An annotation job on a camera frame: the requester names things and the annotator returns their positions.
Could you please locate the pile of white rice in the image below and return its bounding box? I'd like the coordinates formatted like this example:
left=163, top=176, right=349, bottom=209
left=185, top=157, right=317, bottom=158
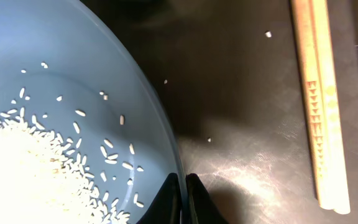
left=0, top=61, right=145, bottom=224

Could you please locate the wooden chopstick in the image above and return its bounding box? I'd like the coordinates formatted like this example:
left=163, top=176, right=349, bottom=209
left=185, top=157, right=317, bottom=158
left=310, top=0, right=351, bottom=215
left=291, top=0, right=334, bottom=210

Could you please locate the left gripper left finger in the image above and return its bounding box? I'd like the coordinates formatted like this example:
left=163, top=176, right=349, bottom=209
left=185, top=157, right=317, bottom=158
left=137, top=173, right=181, bottom=224

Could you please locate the right wooden chopstick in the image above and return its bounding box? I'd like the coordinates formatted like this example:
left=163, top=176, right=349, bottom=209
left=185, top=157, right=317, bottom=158
left=310, top=0, right=351, bottom=215

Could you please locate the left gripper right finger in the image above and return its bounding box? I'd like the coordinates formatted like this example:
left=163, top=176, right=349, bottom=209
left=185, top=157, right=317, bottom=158
left=186, top=174, right=228, bottom=224

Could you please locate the dark blue plate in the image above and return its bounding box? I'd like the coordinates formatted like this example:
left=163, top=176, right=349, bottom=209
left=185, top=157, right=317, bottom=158
left=0, top=0, right=187, bottom=223

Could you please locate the dark brown serving tray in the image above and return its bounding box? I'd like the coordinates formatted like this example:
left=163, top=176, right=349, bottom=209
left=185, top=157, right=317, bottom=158
left=86, top=0, right=358, bottom=223

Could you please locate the left wooden chopstick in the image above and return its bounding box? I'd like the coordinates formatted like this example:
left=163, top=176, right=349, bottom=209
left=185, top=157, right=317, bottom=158
left=291, top=0, right=334, bottom=210

